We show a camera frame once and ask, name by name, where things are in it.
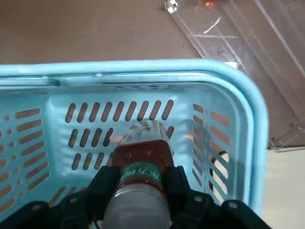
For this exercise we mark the amber tea bottle white cap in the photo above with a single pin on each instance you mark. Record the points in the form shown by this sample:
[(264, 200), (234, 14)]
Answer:
[(143, 152)]

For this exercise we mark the clear acrylic beverage shelf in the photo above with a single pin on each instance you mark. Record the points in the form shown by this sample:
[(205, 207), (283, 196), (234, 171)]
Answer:
[(250, 47)]

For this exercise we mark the light blue plastic basket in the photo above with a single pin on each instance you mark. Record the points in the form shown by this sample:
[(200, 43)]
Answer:
[(143, 69)]

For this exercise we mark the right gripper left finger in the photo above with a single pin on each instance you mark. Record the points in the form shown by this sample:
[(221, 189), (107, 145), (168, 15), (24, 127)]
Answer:
[(78, 207)]

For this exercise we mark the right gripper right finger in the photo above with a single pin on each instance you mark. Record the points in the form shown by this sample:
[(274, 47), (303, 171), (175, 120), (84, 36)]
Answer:
[(197, 210)]

